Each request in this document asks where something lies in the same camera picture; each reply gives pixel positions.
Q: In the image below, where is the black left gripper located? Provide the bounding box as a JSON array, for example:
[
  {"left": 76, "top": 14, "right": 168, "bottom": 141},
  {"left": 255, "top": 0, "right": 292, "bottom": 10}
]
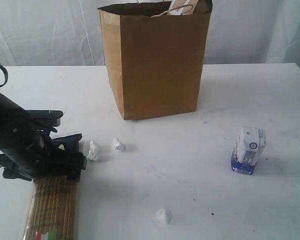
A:
[{"left": 0, "top": 132, "right": 87, "bottom": 182}]

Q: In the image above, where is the small white figurine by jar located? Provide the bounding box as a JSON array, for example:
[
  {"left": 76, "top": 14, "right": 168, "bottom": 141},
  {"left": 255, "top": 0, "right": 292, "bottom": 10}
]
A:
[{"left": 113, "top": 138, "right": 125, "bottom": 152}]

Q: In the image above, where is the brown paper bag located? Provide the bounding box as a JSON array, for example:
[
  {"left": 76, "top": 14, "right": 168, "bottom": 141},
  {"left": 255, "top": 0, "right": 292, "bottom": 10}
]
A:
[{"left": 98, "top": 1, "right": 212, "bottom": 120}]

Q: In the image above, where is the white backdrop curtain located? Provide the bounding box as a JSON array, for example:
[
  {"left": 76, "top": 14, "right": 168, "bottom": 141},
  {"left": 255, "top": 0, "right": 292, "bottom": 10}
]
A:
[{"left": 0, "top": 0, "right": 300, "bottom": 68}]

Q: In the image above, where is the white blue milk carton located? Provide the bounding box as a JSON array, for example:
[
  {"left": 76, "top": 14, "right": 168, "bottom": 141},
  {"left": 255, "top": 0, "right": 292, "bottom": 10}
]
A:
[{"left": 231, "top": 126, "right": 266, "bottom": 175}]

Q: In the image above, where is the small white figurine by packet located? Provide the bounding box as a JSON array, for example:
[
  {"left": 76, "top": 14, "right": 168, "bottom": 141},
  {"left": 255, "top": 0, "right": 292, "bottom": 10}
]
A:
[{"left": 87, "top": 140, "right": 101, "bottom": 162}]

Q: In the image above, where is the brown kraft pouch orange stripe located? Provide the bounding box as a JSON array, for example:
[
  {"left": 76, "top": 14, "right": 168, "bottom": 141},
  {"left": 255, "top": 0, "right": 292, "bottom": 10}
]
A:
[{"left": 167, "top": 0, "right": 213, "bottom": 16}]

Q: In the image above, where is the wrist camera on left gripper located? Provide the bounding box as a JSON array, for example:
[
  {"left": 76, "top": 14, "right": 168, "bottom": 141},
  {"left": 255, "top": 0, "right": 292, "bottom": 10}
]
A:
[{"left": 26, "top": 110, "right": 63, "bottom": 135}]

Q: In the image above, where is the small white figurine near front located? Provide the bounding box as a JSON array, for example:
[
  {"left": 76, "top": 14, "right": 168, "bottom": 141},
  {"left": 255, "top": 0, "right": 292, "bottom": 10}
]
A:
[{"left": 156, "top": 208, "right": 172, "bottom": 224}]

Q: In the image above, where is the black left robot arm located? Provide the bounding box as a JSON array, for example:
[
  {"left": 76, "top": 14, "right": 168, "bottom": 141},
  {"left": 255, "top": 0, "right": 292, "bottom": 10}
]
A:
[{"left": 0, "top": 93, "right": 87, "bottom": 182}]

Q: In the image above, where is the spaghetti packet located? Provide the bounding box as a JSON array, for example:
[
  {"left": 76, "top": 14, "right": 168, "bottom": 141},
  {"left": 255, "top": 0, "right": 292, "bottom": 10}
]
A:
[{"left": 21, "top": 132, "right": 83, "bottom": 240}]

